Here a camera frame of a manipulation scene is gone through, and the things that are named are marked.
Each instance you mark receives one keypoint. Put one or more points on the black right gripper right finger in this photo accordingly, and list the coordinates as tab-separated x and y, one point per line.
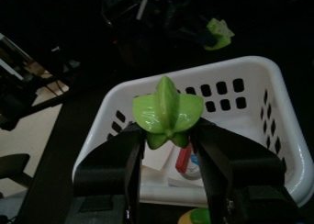
240	169

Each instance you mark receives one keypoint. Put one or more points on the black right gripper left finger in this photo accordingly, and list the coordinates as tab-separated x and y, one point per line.
104	160

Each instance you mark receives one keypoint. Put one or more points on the green starfruit toy piece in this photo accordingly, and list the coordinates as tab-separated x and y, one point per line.
167	111
217	35

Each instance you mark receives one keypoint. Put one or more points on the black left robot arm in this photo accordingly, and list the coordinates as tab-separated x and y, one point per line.
163	16

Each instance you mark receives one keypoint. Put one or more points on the red flat toy piece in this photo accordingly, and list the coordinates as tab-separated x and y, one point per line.
183	160

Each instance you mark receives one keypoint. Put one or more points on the yellow and green toy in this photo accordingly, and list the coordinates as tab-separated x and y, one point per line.
195	217

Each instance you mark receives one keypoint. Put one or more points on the black chair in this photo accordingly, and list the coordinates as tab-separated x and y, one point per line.
12	165

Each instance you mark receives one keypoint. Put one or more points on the white plastic perforated basket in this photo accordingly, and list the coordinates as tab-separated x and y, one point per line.
252	80

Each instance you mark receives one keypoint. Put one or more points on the white metal bar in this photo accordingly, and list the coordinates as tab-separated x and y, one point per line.
145	2

